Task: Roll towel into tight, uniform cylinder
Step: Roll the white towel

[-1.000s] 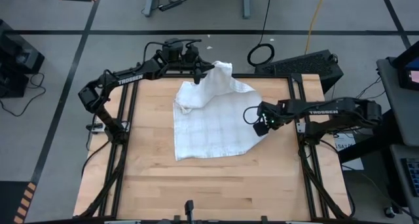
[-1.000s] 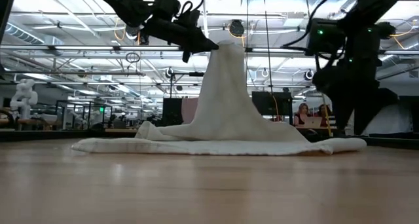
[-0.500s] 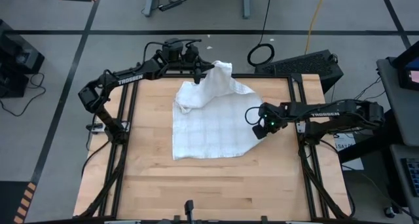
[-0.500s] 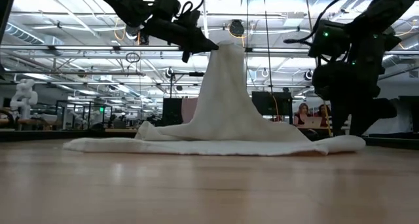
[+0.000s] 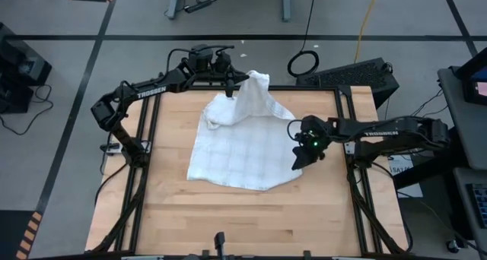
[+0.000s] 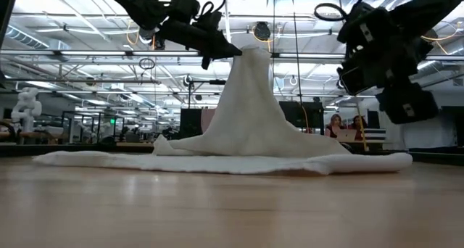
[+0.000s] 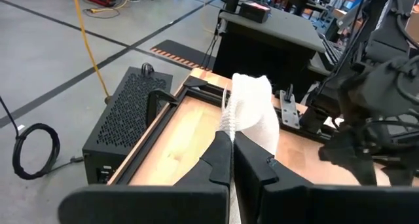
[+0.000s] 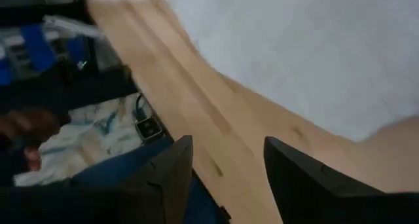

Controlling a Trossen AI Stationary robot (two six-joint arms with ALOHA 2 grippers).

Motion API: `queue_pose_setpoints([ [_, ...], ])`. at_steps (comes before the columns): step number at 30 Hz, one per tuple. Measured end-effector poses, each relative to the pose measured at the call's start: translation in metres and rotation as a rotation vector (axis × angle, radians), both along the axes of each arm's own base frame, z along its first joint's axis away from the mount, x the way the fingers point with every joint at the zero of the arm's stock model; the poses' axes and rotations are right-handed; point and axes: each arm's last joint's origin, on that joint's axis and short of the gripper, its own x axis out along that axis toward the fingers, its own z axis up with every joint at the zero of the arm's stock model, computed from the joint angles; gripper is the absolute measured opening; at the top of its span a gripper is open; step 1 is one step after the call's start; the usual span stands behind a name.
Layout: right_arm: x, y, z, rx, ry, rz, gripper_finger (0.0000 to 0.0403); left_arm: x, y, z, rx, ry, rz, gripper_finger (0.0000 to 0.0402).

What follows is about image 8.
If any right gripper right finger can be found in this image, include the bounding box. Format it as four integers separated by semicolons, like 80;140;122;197
263;136;419;224

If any person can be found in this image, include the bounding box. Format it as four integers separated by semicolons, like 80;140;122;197
0;63;230;224

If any small silver device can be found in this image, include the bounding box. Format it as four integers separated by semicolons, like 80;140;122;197
134;115;164;143

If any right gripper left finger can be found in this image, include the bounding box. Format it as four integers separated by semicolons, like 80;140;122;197
0;134;194;224

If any person's hand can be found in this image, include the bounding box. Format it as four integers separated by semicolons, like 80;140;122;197
0;108;62;172

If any white checked towel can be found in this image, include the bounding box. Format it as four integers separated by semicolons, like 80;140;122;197
156;0;419;143

